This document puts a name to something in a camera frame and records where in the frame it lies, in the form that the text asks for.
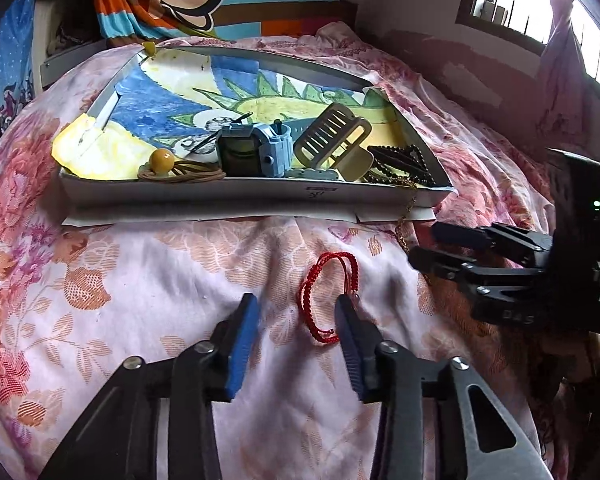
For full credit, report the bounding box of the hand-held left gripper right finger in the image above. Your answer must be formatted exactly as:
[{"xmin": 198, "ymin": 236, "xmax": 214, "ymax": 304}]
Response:
[{"xmin": 334, "ymin": 296, "xmax": 553, "ymax": 480}]

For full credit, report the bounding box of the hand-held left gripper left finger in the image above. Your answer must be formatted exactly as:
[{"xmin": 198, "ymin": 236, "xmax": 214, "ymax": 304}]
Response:
[{"xmin": 37, "ymin": 292, "xmax": 260, "ymax": 480}]

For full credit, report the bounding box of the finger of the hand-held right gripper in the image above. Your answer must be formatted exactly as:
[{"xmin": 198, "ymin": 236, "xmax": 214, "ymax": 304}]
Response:
[
  {"xmin": 431, "ymin": 221, "xmax": 553, "ymax": 261},
  {"xmin": 408, "ymin": 245, "xmax": 551, "ymax": 291}
]

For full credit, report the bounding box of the thin gold chain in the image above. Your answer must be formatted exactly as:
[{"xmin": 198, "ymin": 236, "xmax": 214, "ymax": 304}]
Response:
[{"xmin": 394, "ymin": 175, "xmax": 421, "ymax": 251}]

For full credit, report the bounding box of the red cord bracelet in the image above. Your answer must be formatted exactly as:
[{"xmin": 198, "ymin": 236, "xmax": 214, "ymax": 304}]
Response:
[{"xmin": 299, "ymin": 251, "xmax": 361, "ymax": 346}]

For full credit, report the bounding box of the black bead string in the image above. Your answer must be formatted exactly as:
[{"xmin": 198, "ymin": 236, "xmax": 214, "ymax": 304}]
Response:
[{"xmin": 365, "ymin": 145, "xmax": 438, "ymax": 188}]

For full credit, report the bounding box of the shallow white cardboard tray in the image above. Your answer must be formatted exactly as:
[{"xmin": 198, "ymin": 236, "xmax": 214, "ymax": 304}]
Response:
[{"xmin": 52, "ymin": 45, "xmax": 456, "ymax": 226}]

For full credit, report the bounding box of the light blue wristwatch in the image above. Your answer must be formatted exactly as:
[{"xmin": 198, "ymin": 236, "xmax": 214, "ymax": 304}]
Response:
[{"xmin": 215, "ymin": 119, "xmax": 341, "ymax": 182}]

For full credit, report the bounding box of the khaki hair claw clip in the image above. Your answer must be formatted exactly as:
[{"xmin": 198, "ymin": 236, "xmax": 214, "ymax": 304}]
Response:
[{"xmin": 292, "ymin": 102, "xmax": 376, "ymax": 182}]

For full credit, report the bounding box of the pink floral blanket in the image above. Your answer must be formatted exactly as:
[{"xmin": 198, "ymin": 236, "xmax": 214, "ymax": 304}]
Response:
[{"xmin": 0, "ymin": 22, "xmax": 581, "ymax": 480}]

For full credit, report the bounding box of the pink curtain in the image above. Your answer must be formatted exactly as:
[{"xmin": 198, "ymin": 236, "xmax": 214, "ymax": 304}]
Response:
[{"xmin": 535, "ymin": 0, "xmax": 593, "ymax": 136}]

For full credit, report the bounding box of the painted paper sheet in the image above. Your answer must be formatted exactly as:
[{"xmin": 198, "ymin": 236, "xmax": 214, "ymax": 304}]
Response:
[{"xmin": 52, "ymin": 49, "xmax": 406, "ymax": 181}]

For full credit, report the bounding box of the blue dotted cloth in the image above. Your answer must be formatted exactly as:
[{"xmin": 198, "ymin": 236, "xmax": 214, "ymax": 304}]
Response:
[{"xmin": 0, "ymin": 0, "xmax": 43, "ymax": 133}]

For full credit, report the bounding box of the dark cloth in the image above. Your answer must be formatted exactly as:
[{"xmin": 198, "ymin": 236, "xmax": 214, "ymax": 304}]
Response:
[{"xmin": 32, "ymin": 0, "xmax": 106, "ymax": 58}]

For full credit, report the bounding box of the amber bead hair tie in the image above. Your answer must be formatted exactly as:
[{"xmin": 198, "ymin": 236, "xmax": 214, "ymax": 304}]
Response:
[{"xmin": 137, "ymin": 149, "xmax": 228, "ymax": 185}]

